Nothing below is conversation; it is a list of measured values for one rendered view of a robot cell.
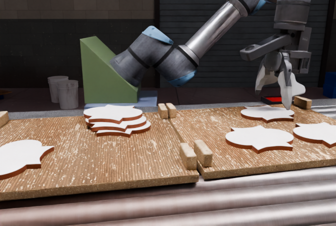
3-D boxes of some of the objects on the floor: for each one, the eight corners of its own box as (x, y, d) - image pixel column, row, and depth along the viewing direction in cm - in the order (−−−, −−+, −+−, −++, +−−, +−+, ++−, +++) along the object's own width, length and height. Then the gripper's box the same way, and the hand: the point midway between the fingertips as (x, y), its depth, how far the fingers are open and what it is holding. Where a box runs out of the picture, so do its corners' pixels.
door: (151, 87, 550) (148, -123, 464) (324, 86, 556) (353, -121, 469) (151, 91, 517) (147, -134, 430) (335, 90, 523) (368, -132, 436)
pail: (73, 101, 454) (71, 77, 444) (53, 104, 435) (51, 80, 426) (66, 97, 476) (64, 75, 467) (47, 100, 458) (44, 77, 448)
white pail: (55, 110, 407) (53, 84, 397) (61, 104, 436) (59, 80, 426) (77, 109, 409) (75, 83, 400) (82, 103, 438) (80, 79, 429)
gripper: (337, 26, 63) (318, 113, 68) (284, 25, 82) (272, 94, 87) (302, 23, 61) (285, 113, 66) (256, 23, 80) (246, 93, 85)
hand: (268, 102), depth 76 cm, fingers open, 14 cm apart
